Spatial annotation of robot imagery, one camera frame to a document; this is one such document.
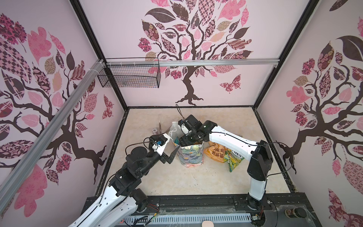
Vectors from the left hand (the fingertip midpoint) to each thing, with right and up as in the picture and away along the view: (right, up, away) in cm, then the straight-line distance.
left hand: (171, 142), depth 66 cm
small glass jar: (-15, +3, +32) cm, 35 cm away
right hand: (+7, 0, +17) cm, 18 cm away
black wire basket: (-31, +43, +29) cm, 60 cm away
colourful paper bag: (+10, -9, +9) cm, 16 cm away
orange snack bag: (+27, -10, +24) cm, 38 cm away
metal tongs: (-15, +13, +48) cm, 52 cm away
